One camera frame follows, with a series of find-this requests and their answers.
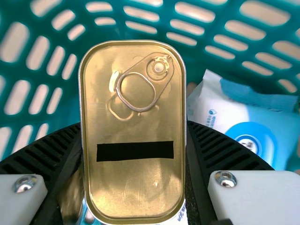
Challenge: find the white and blue wipes pack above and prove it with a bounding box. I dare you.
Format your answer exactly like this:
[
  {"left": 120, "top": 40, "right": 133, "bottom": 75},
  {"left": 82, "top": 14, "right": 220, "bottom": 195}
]
[{"left": 187, "top": 69, "right": 299, "bottom": 172}]

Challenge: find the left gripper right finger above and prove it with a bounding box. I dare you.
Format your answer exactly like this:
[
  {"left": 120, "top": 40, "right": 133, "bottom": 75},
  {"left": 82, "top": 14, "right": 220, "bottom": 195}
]
[{"left": 184, "top": 120, "right": 300, "bottom": 225}]

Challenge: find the teal shopping basket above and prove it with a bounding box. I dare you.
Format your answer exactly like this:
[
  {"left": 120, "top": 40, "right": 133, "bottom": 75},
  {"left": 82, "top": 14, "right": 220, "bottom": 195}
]
[{"left": 0, "top": 0, "right": 300, "bottom": 175}]

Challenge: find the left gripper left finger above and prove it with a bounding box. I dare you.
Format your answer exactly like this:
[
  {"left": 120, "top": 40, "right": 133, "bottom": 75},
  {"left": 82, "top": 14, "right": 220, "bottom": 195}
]
[{"left": 0, "top": 123, "right": 83, "bottom": 225}]

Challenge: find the gold rectangular tin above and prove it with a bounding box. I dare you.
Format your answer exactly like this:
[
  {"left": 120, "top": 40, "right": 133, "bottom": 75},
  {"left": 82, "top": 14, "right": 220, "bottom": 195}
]
[{"left": 78, "top": 39, "right": 188, "bottom": 225}]

